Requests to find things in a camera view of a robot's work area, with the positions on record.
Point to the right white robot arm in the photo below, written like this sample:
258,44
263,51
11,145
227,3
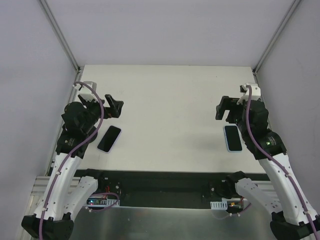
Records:
292,216

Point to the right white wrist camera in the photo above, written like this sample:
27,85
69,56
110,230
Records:
249,90

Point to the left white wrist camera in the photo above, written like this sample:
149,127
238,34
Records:
85,93

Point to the left aluminium frame post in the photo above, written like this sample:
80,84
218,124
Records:
59,34

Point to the purple case smartphone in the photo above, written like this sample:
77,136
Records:
109,139

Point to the white cable duct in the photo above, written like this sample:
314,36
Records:
102,202
219,205

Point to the right aluminium frame post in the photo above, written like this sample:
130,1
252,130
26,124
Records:
278,31

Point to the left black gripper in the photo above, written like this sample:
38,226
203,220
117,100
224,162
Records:
102,109

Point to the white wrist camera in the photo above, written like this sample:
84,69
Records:
85,93
249,90

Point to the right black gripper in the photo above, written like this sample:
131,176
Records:
232,110

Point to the right white cable duct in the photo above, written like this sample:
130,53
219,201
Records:
219,205

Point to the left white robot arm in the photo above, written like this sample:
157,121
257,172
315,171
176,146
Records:
54,216

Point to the blue case smartphone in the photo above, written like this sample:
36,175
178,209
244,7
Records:
232,139

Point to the left white cable duct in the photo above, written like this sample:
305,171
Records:
102,202

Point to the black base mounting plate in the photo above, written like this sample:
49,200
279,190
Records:
154,189

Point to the aluminium frame post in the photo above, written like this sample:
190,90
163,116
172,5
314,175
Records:
59,34
278,31

